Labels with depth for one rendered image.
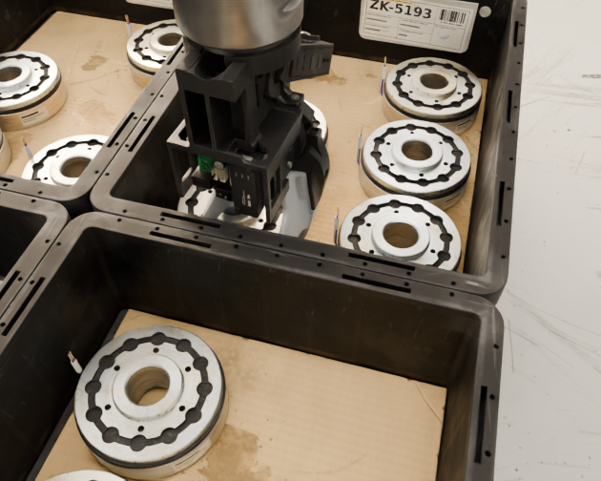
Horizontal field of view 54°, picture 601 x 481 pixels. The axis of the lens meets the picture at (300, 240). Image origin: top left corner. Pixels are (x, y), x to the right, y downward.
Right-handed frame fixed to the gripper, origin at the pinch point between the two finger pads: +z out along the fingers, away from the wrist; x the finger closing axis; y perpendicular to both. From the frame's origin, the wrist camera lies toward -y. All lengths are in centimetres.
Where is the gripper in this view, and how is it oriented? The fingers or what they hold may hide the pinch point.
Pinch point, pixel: (269, 219)
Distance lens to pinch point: 52.1
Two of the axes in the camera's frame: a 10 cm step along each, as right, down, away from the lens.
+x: 9.3, 2.8, -2.3
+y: -3.6, 7.2, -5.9
